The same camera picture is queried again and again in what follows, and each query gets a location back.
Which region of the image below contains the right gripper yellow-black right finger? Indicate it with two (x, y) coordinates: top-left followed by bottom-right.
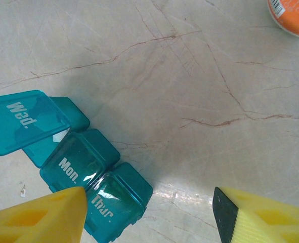
(213, 186), (299, 243)

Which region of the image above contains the teal weekly pill organizer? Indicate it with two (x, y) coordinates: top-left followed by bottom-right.
(0, 90), (154, 243)

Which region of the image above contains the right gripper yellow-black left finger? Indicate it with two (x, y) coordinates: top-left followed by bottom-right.
(0, 186), (87, 243)

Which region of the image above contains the white pill bottle orange label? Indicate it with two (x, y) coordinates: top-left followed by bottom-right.
(267, 0), (299, 39)

